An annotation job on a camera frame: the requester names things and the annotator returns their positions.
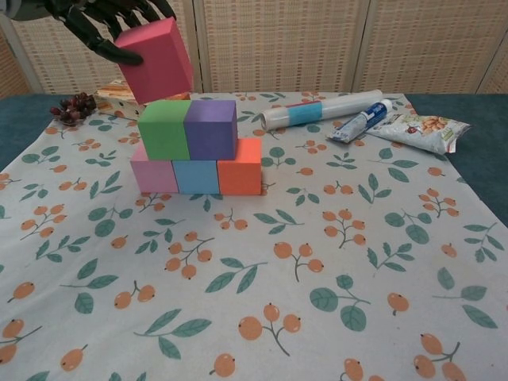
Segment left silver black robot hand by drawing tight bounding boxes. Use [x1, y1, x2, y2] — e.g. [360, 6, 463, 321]
[10, 0, 178, 67]

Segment magenta red foam cube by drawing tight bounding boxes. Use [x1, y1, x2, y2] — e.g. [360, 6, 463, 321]
[114, 16, 194, 106]

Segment green foam cube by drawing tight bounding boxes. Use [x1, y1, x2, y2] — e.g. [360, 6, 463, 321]
[137, 99, 192, 162]

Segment purple foam cube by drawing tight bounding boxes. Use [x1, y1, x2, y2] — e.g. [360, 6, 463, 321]
[184, 99, 238, 161]

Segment pink foam cube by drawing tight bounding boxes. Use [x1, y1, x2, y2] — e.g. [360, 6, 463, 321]
[130, 146, 179, 194]

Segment light blue foam cube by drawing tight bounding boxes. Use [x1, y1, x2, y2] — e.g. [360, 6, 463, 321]
[172, 158, 221, 195]

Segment orange foam cube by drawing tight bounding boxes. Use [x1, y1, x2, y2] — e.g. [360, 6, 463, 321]
[216, 137, 263, 197]

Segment orange biscuit box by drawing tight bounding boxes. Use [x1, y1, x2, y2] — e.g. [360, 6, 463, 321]
[93, 79, 191, 120]

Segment dark red grape bunch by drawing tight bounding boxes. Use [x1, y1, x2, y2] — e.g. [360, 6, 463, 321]
[49, 91, 98, 127]

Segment bamboo folding screen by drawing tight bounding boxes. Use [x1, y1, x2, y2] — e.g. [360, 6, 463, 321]
[0, 0, 508, 96]

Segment clear cling film roll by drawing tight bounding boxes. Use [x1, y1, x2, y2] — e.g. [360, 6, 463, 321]
[260, 89, 384, 130]

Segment blue white toothpaste tube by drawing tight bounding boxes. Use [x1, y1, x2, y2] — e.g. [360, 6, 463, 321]
[325, 98, 393, 144]

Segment white nut snack bag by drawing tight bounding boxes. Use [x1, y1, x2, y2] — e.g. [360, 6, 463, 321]
[367, 113, 472, 155]

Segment floral print tablecloth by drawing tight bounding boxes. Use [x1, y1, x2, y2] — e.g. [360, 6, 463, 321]
[0, 90, 508, 381]

